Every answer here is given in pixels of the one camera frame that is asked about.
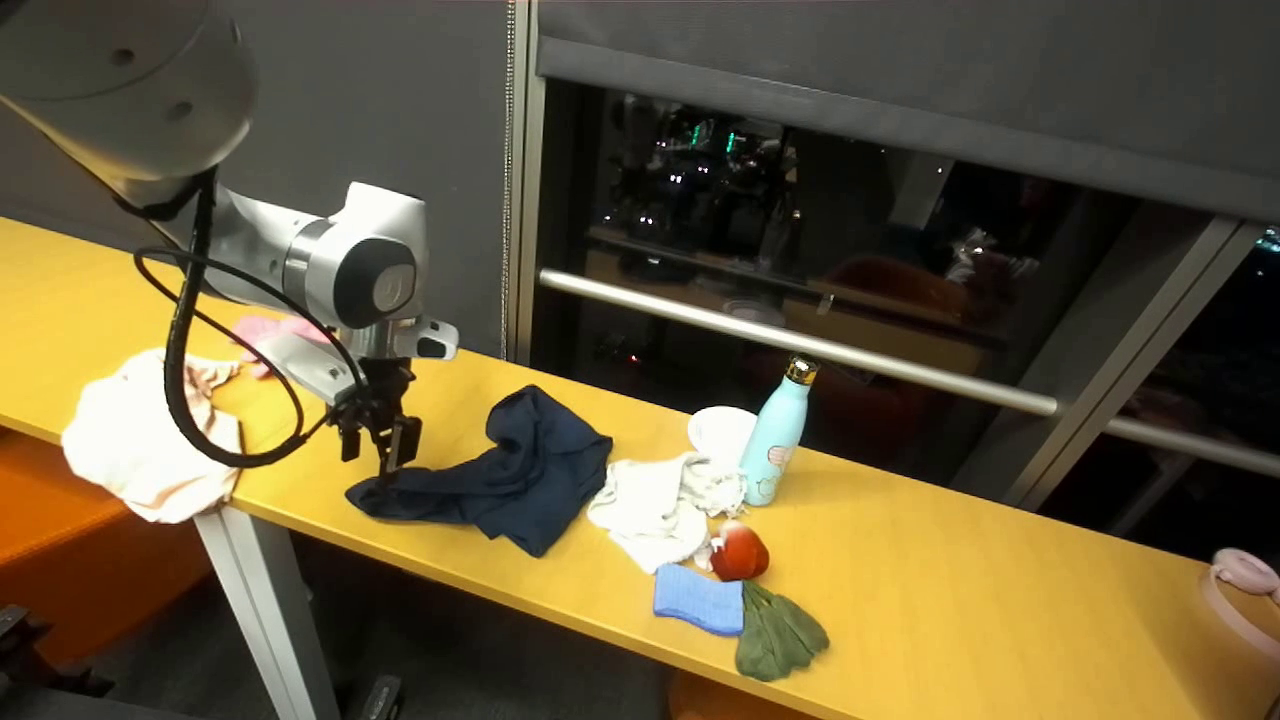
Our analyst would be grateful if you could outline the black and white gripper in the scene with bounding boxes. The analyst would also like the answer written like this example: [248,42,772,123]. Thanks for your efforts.
[330,356,419,473]

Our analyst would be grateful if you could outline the navy blue cloth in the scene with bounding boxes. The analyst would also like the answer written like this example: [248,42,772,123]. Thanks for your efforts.
[349,385,613,555]

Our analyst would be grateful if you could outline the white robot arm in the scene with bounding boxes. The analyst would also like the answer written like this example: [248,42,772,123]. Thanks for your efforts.
[0,0,454,473]

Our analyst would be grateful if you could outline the pink cloth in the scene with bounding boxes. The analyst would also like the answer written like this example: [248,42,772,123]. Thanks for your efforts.
[232,314,337,378]

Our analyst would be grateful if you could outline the large white cloth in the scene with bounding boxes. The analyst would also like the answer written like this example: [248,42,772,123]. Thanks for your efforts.
[58,348,236,524]

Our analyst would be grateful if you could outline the small white cloth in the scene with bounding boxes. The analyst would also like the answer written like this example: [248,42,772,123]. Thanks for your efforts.
[587,455,745,572]

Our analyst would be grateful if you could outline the light blue cloth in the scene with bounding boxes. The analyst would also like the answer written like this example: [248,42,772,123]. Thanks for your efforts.
[652,564,745,634]

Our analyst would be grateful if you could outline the green leaf-shaped cloth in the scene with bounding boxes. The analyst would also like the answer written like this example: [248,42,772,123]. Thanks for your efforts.
[734,583,826,681]

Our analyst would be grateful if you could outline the grey table support bar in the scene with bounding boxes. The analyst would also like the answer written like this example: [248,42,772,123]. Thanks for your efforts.
[195,509,340,720]

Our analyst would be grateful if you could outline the silver window railing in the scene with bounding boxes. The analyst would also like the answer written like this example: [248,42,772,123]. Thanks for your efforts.
[534,268,1280,481]

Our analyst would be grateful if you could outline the orange chair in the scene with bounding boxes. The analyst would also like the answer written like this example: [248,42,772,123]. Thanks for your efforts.
[0,430,208,669]

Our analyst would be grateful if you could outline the red round toy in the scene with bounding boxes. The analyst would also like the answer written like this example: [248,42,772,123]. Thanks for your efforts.
[707,524,769,578]

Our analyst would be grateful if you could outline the light blue water bottle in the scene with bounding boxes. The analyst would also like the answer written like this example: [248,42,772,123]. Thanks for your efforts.
[739,356,817,509]

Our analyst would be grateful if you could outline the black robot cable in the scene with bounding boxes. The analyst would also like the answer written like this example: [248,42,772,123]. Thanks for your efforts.
[133,173,372,473]

